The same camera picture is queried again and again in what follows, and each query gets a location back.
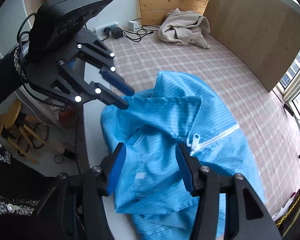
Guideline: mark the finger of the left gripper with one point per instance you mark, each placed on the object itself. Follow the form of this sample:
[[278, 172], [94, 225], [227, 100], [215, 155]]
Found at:
[[106, 96], [111, 76]]

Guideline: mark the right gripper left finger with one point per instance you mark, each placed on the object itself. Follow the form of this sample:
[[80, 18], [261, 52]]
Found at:
[[98, 182]]

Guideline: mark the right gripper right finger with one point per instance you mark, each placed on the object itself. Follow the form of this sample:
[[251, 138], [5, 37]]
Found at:
[[246, 216]]

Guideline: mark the blue striped jacket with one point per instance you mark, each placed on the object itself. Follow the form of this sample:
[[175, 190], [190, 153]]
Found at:
[[180, 116]]

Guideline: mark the left forearm black sleeve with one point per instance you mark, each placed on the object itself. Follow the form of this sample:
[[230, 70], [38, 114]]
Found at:
[[11, 73]]

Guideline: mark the black power adapter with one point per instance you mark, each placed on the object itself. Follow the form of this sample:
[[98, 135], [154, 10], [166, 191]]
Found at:
[[116, 32]]

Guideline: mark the white power strip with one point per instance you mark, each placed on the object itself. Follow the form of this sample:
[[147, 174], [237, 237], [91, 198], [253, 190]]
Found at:
[[99, 29]]

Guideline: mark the white charger cube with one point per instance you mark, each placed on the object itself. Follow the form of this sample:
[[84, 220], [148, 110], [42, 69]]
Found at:
[[133, 26]]

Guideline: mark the yellow wooden stool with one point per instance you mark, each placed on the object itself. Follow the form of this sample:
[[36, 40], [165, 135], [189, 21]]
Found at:
[[14, 120]]

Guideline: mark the wooden headboard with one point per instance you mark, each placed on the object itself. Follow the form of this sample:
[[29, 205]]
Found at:
[[153, 12]]

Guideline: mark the beige crumpled garment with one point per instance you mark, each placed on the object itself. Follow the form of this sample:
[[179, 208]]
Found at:
[[184, 27]]

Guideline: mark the large plywood board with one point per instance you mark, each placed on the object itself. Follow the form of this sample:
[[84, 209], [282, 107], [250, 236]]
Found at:
[[263, 34]]

